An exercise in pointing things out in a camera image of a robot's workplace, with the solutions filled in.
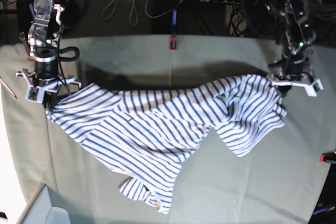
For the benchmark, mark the red clamp at table centre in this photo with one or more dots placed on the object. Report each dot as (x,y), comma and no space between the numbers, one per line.
(173,43)

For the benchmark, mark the blue white striped t-shirt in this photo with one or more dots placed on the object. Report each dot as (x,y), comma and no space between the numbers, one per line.
(148,134)

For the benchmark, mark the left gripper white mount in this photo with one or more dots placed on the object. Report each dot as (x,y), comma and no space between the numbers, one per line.
(287,74)

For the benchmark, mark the red clamp at right edge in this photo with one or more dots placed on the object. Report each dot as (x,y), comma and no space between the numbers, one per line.
(329,158)

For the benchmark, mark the green table cloth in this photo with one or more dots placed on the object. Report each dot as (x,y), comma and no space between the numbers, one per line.
(279,181)

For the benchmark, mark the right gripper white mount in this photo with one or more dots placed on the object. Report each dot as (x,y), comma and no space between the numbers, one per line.
(48,91)

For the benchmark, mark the white bin at corner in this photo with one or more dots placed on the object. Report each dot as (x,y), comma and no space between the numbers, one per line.
(39,209)

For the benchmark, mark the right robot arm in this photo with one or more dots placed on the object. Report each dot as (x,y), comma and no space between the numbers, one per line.
(43,38)

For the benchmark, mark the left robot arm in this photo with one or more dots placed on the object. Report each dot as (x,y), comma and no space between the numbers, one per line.
(295,35)

